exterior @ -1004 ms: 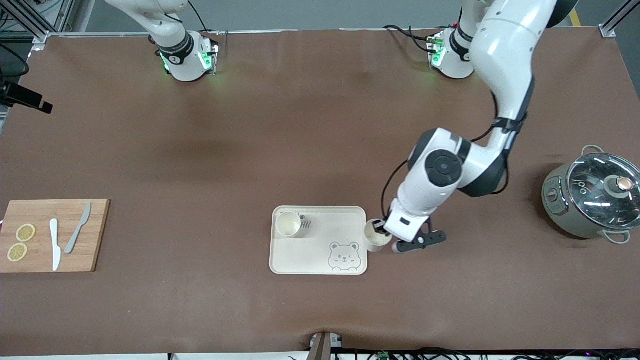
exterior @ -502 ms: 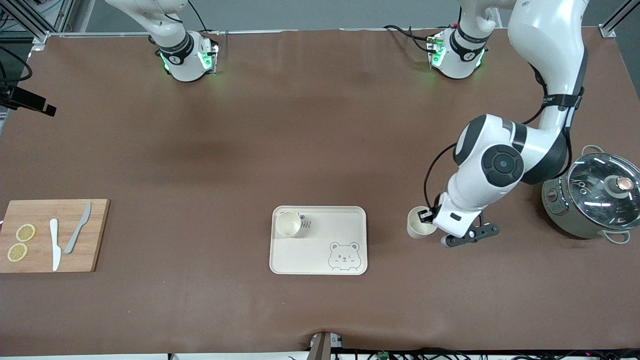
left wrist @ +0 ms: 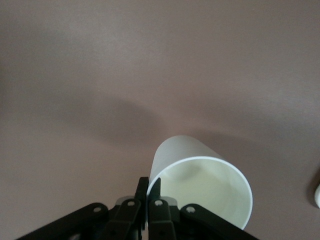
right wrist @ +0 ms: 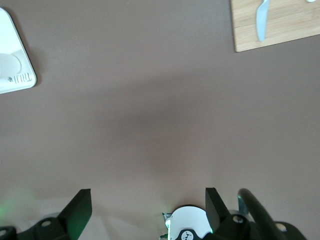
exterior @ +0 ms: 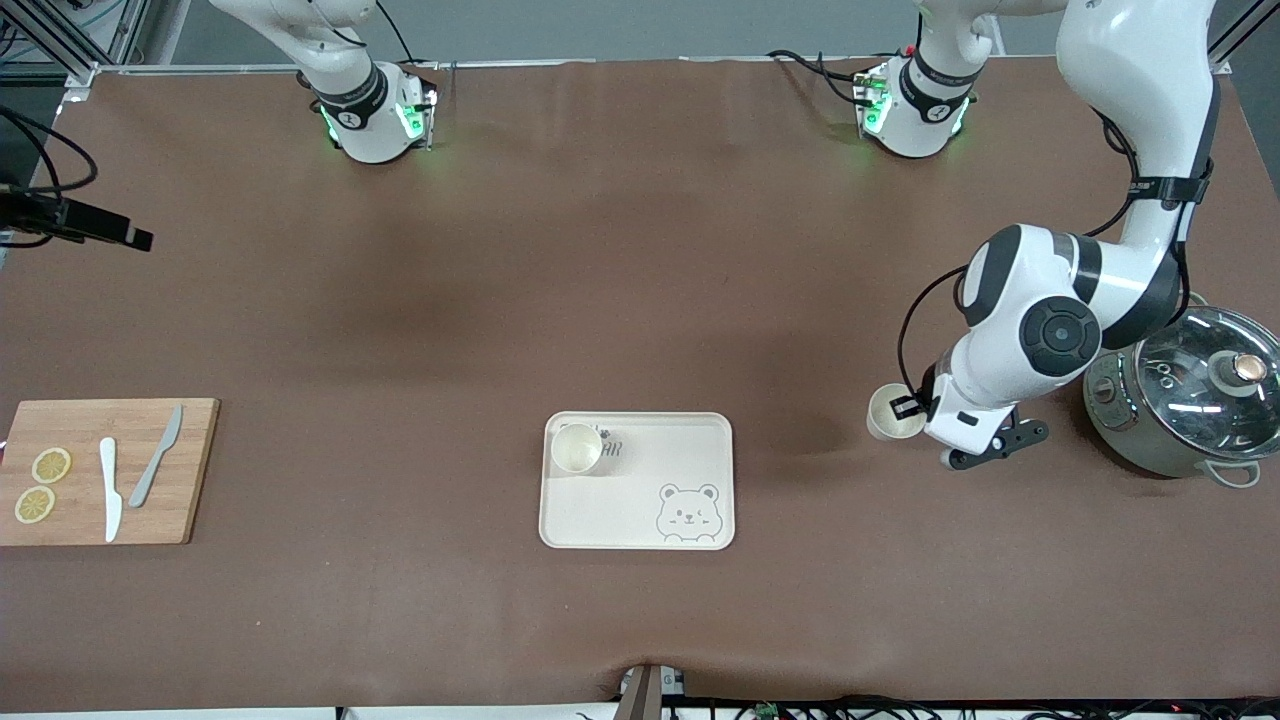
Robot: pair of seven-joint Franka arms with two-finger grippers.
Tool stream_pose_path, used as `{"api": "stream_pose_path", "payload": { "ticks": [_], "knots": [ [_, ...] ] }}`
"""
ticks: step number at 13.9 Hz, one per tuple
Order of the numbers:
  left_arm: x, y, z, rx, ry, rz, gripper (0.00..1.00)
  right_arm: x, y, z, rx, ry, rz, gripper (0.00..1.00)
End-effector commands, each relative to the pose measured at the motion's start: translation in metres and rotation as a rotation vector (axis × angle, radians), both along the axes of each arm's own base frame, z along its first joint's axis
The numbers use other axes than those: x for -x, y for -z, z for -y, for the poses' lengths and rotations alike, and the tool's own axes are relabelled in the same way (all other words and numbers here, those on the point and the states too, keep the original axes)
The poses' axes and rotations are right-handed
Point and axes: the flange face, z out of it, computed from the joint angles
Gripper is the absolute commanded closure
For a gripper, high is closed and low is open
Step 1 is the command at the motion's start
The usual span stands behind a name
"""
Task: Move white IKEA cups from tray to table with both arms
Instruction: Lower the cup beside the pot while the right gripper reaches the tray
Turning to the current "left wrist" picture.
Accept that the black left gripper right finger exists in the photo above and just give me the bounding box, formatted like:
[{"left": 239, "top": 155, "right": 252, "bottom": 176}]
[{"left": 147, "top": 177, "right": 261, "bottom": 240}]

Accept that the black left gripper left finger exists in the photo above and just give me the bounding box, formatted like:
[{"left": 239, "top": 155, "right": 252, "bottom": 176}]
[{"left": 22, "top": 176, "right": 150, "bottom": 240}]

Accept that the brown table cover mat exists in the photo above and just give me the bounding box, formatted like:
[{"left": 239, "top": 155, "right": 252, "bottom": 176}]
[{"left": 0, "top": 0, "right": 320, "bottom": 240}]

